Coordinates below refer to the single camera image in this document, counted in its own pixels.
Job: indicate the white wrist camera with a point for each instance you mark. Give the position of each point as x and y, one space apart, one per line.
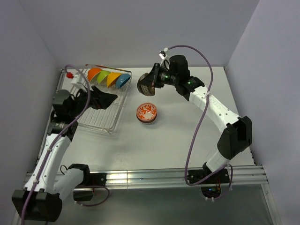
164 55
77 80

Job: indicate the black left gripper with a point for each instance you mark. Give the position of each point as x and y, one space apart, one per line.
100 100

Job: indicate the blue ceramic bowl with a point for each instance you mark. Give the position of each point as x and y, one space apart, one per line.
122 80

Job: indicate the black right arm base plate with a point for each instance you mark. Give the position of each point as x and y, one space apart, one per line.
197 175

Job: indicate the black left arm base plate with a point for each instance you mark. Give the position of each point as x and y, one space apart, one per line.
94 179

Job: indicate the yellow plastic bowl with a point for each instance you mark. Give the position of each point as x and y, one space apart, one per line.
112 78

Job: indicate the orange floral white bowl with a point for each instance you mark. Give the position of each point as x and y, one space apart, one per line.
146 112

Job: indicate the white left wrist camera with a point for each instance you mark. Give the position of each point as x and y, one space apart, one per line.
77 80

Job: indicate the black box under rail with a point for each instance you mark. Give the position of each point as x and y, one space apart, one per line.
83 196

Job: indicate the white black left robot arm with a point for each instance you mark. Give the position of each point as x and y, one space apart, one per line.
41 198

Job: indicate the green white square bowl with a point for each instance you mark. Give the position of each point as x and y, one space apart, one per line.
102 76

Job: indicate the red striped beige bowl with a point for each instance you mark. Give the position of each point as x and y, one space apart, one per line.
144 89

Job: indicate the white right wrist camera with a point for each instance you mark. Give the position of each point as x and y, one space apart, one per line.
164 55

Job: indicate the aluminium frame rail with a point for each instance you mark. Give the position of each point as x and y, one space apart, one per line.
140 179

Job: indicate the metal wire dish rack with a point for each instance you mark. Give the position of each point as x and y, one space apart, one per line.
104 120

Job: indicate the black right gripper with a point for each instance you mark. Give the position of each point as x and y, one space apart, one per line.
152 78

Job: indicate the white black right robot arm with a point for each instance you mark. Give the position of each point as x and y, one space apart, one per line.
236 131

